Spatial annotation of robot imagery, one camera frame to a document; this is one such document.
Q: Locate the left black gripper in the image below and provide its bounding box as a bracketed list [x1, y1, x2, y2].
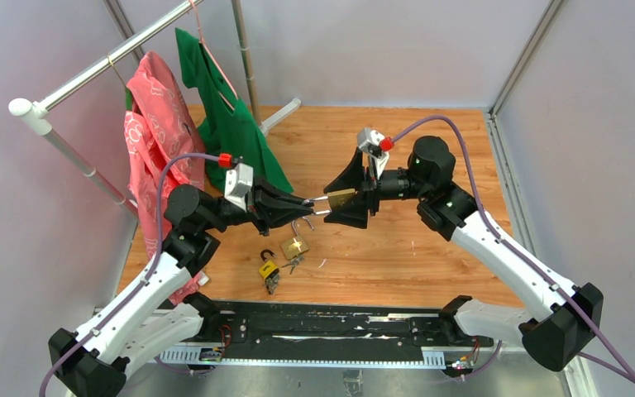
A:
[201, 173, 314, 237]

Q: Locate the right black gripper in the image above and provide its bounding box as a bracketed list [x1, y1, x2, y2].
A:
[322, 148, 429, 230]

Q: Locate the brass padlock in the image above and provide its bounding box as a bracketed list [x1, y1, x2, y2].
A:
[280, 219, 309, 274]
[302, 189, 356, 216]

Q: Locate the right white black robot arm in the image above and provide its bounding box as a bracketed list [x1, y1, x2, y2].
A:
[324, 136, 604, 372]

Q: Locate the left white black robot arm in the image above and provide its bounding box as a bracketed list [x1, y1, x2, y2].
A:
[48, 177, 313, 396]

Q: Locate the yellow black padlock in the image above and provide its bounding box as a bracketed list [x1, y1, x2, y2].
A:
[258, 249, 280, 295]

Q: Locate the green garment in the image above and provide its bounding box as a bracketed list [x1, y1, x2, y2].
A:
[175, 28, 294, 193]

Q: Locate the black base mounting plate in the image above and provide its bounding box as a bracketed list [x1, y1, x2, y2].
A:
[186, 300, 494, 366]

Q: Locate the pink patterned garment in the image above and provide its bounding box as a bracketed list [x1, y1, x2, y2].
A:
[122, 50, 210, 305]

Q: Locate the pink clothes hanger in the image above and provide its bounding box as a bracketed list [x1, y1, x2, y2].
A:
[187, 0, 240, 111]

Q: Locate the white metal clothes rack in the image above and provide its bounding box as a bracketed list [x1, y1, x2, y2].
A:
[7, 0, 303, 220]

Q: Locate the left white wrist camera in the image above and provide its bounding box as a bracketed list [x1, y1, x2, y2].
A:
[223, 163, 254, 212]

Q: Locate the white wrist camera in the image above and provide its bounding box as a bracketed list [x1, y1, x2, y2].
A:
[356, 127, 389, 180]
[223, 163, 254, 212]

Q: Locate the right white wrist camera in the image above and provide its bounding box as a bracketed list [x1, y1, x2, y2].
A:
[356, 127, 389, 180]

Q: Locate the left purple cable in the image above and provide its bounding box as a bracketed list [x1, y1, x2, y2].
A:
[38, 152, 234, 397]

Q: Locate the purple cable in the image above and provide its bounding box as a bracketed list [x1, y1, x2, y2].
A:
[38, 152, 234, 397]
[379, 115, 635, 397]

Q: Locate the aluminium frame rail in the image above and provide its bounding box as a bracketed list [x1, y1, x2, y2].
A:
[485, 0, 566, 251]

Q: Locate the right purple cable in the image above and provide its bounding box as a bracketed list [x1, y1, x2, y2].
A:
[379, 115, 635, 397]

